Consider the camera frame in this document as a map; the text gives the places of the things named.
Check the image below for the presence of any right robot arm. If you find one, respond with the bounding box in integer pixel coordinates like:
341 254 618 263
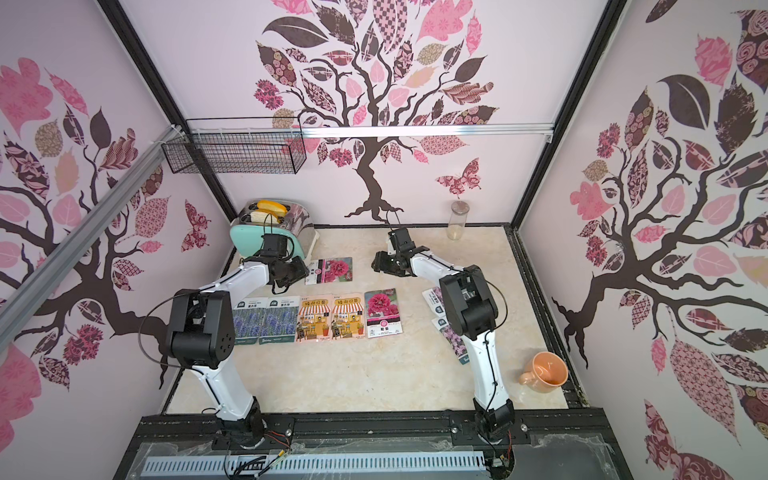
372 228 515 443

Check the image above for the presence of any pink flower packet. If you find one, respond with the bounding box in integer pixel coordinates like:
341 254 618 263
305 257 353 285
364 288 403 339

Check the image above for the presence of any purple flower packet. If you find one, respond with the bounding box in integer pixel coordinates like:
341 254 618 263
432 317 470 365
422 287 446 318

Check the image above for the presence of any black base frame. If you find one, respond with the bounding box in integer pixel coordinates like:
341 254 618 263
116 408 631 479

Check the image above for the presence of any sunflower shop packet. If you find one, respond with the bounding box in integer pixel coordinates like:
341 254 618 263
331 293 366 340
296 295 333 343

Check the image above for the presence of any lavender packet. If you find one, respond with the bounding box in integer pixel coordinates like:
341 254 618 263
232 297 268 345
258 296 301 345

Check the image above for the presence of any pale toast slice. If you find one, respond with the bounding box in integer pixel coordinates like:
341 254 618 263
247 210 281 226

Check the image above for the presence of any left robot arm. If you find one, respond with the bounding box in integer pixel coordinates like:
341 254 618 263
166 233 308 447

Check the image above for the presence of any orange cup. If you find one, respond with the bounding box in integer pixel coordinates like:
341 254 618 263
518 351 569 393

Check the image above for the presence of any white vented strip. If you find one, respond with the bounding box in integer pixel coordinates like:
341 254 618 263
134 451 486 479

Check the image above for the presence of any clear glass jar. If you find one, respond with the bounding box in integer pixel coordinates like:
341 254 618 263
446 200 470 241

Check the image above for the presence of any aluminium rail left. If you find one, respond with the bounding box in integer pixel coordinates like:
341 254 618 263
1 125 182 349

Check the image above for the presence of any yellow toast slice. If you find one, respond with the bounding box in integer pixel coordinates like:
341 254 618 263
257 200 289 218

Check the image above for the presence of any mint green toaster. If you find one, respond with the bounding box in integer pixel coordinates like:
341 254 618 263
229 199 319 259

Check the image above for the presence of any aluminium rail back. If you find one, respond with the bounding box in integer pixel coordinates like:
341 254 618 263
192 123 554 138

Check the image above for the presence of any aluminium rail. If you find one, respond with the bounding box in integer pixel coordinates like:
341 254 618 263
1 125 182 349
192 123 554 138

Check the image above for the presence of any black wire basket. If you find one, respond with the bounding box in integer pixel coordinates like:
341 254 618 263
161 114 308 175

